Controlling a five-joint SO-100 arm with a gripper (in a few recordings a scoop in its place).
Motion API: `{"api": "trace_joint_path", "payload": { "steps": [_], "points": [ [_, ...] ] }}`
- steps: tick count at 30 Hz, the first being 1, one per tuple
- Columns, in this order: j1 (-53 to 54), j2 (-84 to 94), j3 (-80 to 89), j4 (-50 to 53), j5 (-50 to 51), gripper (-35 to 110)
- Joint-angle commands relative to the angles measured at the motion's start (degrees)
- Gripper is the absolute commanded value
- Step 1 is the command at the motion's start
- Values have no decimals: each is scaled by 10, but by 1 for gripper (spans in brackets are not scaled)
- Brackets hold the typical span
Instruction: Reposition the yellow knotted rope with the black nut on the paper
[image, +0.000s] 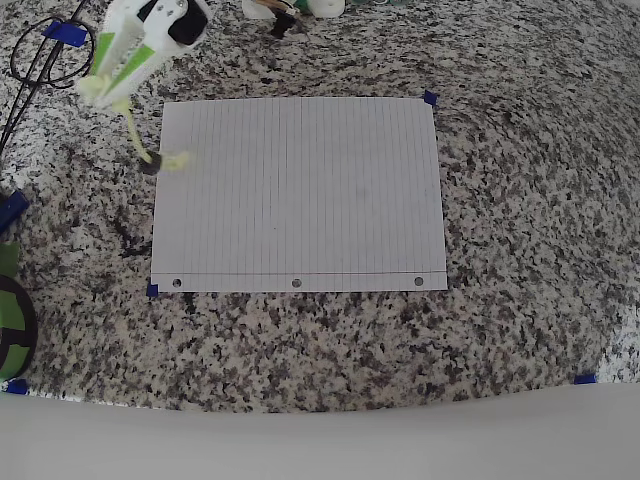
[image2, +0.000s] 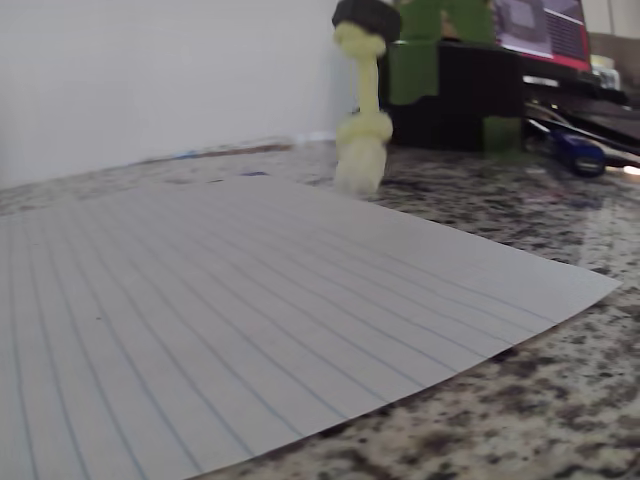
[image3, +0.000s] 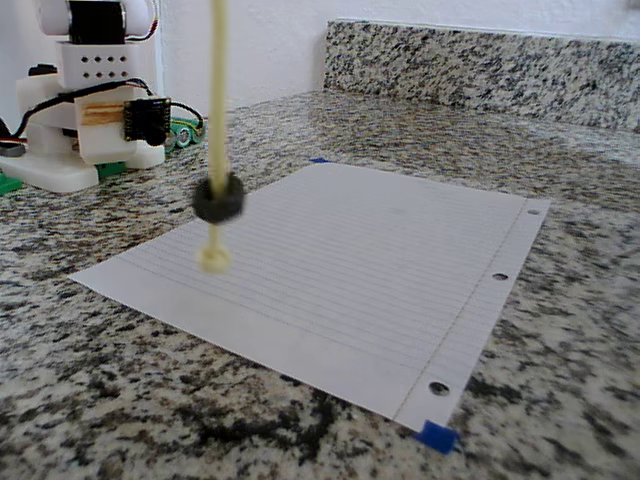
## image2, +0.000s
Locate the blue plastic object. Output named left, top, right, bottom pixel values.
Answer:
left=549, top=127, right=607, bottom=179

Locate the lined white paper sheet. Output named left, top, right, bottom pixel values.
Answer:
left=0, top=175, right=624, bottom=480

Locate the yellow knotted rope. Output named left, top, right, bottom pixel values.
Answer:
left=333, top=22, right=394, bottom=194

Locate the green and black stand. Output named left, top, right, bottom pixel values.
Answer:
left=387, top=0, right=526, bottom=157

